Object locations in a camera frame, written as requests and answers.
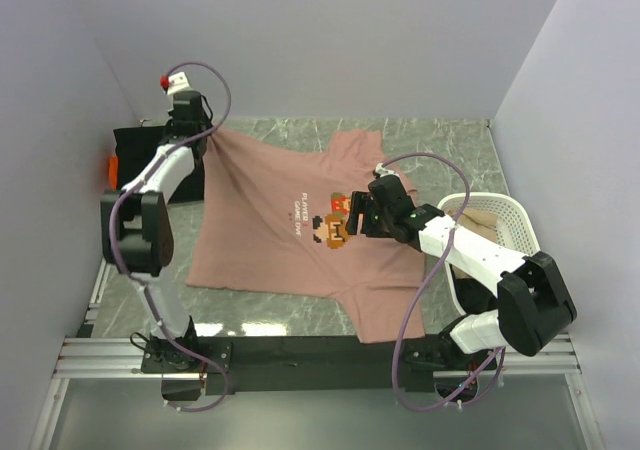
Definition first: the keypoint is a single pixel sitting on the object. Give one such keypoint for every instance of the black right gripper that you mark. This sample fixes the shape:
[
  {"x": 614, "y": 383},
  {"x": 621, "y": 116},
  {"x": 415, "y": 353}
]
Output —
[{"x": 363, "y": 203}]

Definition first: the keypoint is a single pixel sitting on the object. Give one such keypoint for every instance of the black garment in basket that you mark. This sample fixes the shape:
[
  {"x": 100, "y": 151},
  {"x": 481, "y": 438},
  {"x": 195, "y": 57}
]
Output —
[{"x": 473, "y": 297}]

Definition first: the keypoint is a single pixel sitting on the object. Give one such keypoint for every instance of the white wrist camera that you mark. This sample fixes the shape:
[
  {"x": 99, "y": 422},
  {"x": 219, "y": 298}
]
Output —
[
  {"x": 174, "y": 83},
  {"x": 381, "y": 171}
]

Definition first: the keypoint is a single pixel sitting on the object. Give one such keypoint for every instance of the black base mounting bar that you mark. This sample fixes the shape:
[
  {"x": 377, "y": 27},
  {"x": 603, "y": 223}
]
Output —
[{"x": 312, "y": 363}]

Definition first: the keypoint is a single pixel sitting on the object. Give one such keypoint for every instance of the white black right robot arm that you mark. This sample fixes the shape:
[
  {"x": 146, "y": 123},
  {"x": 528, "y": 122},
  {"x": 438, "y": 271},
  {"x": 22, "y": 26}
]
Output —
[{"x": 532, "y": 302}]

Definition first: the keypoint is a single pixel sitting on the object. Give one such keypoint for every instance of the folded orange t-shirt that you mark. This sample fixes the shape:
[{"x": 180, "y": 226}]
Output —
[{"x": 113, "y": 166}]

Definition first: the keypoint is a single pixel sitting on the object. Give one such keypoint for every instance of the aluminium frame rail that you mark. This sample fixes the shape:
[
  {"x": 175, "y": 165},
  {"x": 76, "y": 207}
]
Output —
[{"x": 100, "y": 399}]

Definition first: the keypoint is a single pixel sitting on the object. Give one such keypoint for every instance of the pink printed t-shirt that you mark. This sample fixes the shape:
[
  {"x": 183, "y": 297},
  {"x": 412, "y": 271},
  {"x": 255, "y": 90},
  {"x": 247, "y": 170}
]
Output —
[{"x": 275, "y": 221}]

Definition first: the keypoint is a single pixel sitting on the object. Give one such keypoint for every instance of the beige garment in basket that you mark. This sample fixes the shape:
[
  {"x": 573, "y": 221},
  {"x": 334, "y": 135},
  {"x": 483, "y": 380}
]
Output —
[{"x": 479, "y": 222}]

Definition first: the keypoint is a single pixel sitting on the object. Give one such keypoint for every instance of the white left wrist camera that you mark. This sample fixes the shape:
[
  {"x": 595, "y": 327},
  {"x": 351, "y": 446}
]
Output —
[{"x": 174, "y": 83}]

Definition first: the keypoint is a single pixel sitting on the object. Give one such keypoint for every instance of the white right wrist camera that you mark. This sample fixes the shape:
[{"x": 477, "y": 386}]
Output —
[{"x": 381, "y": 171}]

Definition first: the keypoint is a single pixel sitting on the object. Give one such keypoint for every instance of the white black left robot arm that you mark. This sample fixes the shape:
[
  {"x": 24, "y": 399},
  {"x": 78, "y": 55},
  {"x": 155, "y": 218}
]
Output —
[{"x": 137, "y": 236}]

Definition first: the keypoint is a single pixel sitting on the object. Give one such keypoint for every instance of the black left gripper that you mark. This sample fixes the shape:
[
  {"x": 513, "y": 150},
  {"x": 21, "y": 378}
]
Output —
[{"x": 208, "y": 120}]

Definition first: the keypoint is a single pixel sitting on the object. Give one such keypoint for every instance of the white plastic laundry basket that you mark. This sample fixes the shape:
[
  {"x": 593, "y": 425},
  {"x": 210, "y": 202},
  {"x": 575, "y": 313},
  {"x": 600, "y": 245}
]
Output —
[{"x": 514, "y": 231}]

